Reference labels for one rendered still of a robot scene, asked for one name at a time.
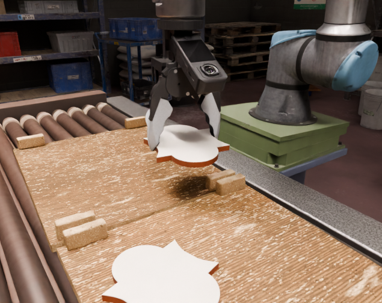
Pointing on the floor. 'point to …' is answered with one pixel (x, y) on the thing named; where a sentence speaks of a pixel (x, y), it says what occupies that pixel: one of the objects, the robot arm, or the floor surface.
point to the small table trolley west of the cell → (127, 64)
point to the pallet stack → (240, 47)
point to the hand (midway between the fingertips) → (186, 143)
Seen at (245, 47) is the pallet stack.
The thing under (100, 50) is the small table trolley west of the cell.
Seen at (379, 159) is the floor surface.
